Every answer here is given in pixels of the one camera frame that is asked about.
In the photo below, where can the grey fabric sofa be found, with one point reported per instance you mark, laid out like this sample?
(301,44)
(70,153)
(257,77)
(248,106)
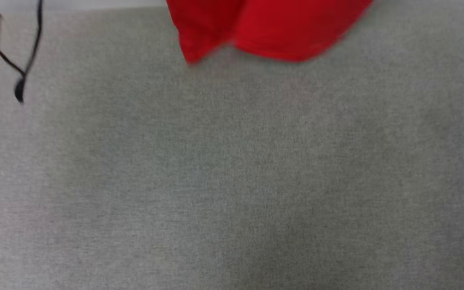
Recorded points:
(236,169)

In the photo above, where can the red basketball jersey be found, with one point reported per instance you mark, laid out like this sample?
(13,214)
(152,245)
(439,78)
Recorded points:
(280,28)

